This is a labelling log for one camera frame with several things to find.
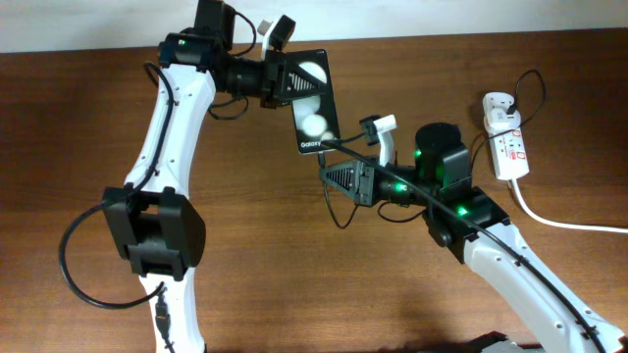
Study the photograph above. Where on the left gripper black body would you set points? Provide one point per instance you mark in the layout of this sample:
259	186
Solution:
272	65

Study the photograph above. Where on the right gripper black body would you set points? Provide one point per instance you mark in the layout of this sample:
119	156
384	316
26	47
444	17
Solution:
366	196

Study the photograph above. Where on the black Samsung Galaxy smartphone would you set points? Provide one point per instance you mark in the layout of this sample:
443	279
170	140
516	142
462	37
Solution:
315	117

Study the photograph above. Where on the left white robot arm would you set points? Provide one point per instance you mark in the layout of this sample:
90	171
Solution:
154	226

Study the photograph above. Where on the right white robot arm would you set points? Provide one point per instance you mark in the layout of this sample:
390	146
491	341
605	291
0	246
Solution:
464	219

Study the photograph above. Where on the white power strip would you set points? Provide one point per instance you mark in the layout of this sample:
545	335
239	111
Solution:
507	147

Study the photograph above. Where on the white USB wall charger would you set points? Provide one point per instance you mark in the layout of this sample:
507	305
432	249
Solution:
498	120

